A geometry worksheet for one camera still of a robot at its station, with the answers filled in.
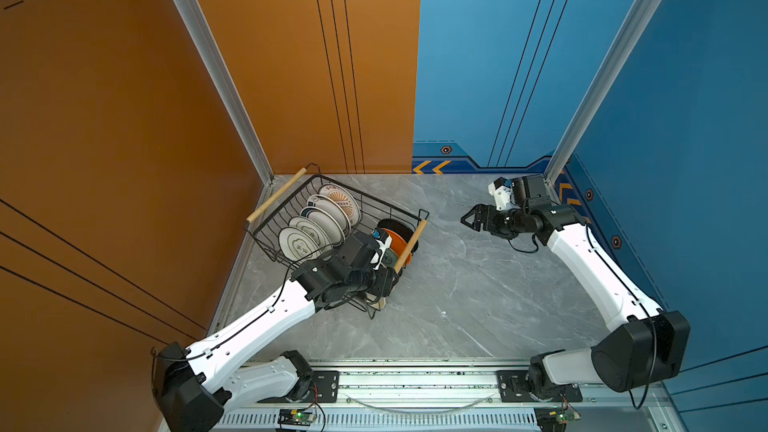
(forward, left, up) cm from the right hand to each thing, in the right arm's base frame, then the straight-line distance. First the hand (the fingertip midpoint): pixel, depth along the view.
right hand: (471, 222), depth 80 cm
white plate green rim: (+4, +45, -9) cm, 46 cm away
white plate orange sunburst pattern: (+16, +37, -8) cm, 41 cm away
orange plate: (-2, +20, -8) cm, 22 cm away
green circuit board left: (-41, +45, -22) cm, 65 cm away
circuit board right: (-41, -17, -23) cm, 50 cm away
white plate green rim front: (+1, +51, -12) cm, 52 cm away
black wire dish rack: (+10, +47, -9) cm, 49 cm away
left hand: (-13, +21, -4) cm, 25 cm away
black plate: (+4, +19, -8) cm, 21 cm away
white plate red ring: (+12, +42, -6) cm, 45 cm away
